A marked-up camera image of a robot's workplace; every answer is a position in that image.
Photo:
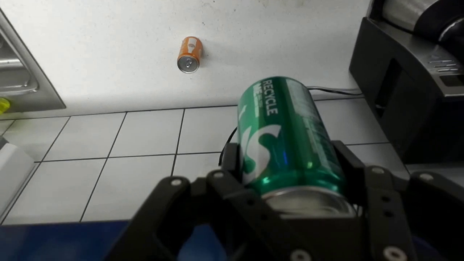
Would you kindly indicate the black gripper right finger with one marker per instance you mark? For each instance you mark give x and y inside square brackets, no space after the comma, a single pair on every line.
[386,211]

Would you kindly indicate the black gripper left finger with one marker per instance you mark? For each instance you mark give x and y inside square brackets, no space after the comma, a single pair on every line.
[203,211]

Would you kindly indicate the green soda can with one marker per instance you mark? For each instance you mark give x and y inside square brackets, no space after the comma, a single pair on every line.
[284,139]

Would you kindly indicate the orange soda can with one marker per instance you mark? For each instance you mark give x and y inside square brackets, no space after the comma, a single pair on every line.
[190,52]

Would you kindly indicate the black coffee maker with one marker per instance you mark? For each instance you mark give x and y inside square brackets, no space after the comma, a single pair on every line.
[411,87]

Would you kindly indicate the steel coffee carafe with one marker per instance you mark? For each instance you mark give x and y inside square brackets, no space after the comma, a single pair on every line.
[425,14]

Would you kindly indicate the stainless steel sink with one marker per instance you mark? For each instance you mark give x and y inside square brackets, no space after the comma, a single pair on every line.
[23,76]

